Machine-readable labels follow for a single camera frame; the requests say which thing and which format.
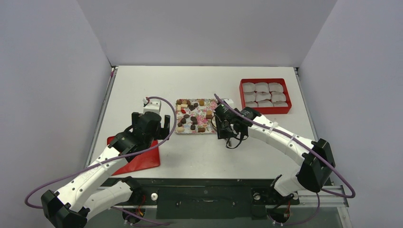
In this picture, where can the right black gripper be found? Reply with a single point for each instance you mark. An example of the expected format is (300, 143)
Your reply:
(220, 122)

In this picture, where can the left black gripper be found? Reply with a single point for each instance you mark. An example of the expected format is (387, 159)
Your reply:
(162, 133)

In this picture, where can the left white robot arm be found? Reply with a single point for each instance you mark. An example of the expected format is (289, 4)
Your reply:
(72, 205)

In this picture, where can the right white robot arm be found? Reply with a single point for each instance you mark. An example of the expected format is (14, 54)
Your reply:
(311, 157)

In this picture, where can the dark leaf chocolate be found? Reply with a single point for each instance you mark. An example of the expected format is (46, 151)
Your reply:
(194, 119)

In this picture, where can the red chocolate box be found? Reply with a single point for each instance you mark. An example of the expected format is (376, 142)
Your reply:
(266, 95)

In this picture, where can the floral rectangular tray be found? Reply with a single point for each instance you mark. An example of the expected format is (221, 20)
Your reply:
(204, 115)

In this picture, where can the red box lid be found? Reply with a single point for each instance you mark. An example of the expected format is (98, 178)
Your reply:
(147, 160)

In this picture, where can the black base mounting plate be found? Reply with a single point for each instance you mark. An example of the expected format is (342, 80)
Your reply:
(212, 198)

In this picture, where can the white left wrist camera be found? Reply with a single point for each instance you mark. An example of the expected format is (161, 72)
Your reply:
(151, 105)

